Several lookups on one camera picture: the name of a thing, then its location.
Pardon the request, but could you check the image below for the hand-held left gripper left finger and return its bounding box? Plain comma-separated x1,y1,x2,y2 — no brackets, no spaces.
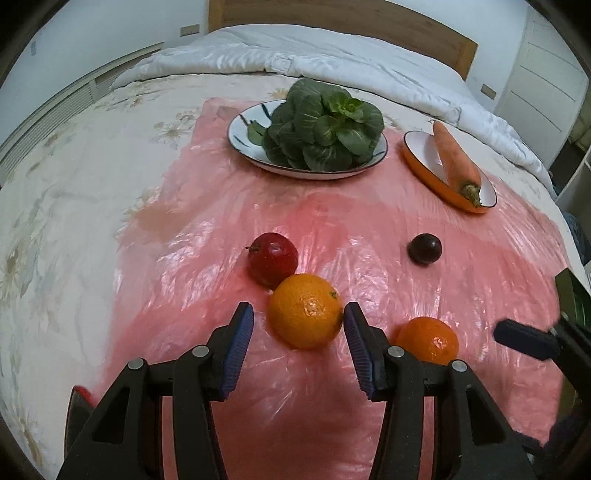
56,301,256,480

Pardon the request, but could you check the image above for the white plate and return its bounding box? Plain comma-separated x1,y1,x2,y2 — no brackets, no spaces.
226,99,389,180

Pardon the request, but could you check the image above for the white duvet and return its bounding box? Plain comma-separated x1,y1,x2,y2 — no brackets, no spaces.
111,24,555,199

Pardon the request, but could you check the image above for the white wardrobe door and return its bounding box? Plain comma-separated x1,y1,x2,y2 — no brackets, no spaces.
494,9,587,153

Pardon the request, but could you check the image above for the green tray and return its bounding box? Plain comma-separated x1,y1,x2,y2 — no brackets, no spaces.
554,268,591,326

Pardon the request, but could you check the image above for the orange plate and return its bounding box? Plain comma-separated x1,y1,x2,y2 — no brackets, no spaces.
403,130,498,214

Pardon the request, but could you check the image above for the green leafy vegetable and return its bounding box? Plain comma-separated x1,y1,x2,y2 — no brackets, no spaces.
262,78,385,171

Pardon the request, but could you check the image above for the pink plastic sheet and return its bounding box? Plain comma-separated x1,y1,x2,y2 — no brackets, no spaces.
88,97,573,480

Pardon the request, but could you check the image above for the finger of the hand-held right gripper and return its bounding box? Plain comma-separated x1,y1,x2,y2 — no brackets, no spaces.
494,318,591,385

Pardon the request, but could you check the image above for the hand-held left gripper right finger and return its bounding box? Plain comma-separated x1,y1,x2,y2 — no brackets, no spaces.
342,302,536,480

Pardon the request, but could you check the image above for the smartphone with red case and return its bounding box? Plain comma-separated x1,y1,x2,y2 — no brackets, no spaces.
65,385,98,448

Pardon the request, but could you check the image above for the white slatted radiator cover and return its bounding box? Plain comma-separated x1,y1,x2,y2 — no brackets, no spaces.
0,41,164,185

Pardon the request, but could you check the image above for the wooden headboard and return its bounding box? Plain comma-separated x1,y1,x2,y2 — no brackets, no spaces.
208,0,478,79

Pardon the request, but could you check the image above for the carrot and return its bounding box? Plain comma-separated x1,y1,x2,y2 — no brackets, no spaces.
433,120,482,206

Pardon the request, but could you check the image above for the person's right forearm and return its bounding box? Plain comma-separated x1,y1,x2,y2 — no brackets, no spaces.
547,413,591,462

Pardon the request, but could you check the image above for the orange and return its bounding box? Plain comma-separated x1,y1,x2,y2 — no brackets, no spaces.
269,273,345,350
396,316,460,366

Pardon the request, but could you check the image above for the blue towel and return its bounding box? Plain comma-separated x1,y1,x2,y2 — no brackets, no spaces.
563,212,591,265

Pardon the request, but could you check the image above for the red apple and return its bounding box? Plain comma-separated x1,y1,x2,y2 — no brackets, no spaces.
247,232,299,287

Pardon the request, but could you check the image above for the dark plum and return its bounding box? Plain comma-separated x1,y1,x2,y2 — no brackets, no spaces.
407,233,443,267

